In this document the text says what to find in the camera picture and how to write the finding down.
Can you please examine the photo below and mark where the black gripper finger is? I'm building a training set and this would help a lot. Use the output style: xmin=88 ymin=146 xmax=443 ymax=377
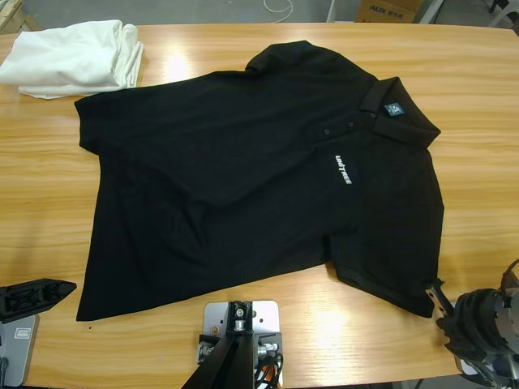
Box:
xmin=0 ymin=277 xmax=77 ymax=324

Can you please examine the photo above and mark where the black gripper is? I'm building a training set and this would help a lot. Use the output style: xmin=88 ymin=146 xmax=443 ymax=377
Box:
xmin=424 ymin=277 xmax=508 ymax=361

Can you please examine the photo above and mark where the black Unitree polo shirt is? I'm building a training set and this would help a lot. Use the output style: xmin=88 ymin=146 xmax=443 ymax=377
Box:
xmin=74 ymin=39 xmax=447 ymax=323

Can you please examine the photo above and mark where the silver connector plug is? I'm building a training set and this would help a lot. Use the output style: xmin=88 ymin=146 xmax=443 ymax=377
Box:
xmin=196 ymin=341 xmax=217 ymax=365
xmin=257 ymin=342 xmax=281 ymax=360

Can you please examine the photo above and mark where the white folded cloth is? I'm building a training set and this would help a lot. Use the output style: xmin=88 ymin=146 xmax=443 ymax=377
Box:
xmin=0 ymin=19 xmax=145 ymax=100

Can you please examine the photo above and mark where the wooden pallet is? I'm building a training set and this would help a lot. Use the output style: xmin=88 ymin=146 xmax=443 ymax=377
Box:
xmin=0 ymin=0 xmax=41 ymax=36

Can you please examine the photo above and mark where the grey metal leg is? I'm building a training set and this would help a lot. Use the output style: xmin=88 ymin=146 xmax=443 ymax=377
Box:
xmin=417 ymin=0 xmax=443 ymax=24

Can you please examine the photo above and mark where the AUX cardboard box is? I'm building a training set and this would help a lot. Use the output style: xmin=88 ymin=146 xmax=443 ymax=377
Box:
xmin=354 ymin=0 xmax=418 ymax=24

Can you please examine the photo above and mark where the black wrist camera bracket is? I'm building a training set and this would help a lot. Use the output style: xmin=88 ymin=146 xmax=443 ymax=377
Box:
xmin=500 ymin=259 xmax=519 ymax=293

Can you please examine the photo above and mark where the black cable at mount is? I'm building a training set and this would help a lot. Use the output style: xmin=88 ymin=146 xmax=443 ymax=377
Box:
xmin=253 ymin=351 xmax=285 ymax=389

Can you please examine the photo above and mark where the white mount block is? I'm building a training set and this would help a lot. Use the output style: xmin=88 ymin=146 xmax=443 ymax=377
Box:
xmin=202 ymin=299 xmax=284 ymax=389

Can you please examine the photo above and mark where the dark camera post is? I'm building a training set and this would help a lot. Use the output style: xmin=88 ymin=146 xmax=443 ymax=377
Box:
xmin=180 ymin=299 xmax=255 ymax=389

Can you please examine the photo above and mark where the orange cable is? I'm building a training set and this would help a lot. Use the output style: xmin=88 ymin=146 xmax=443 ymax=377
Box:
xmin=254 ymin=361 xmax=285 ymax=389

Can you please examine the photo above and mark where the white floor cable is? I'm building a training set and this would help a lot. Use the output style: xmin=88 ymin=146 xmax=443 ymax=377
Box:
xmin=263 ymin=0 xmax=294 ymax=19

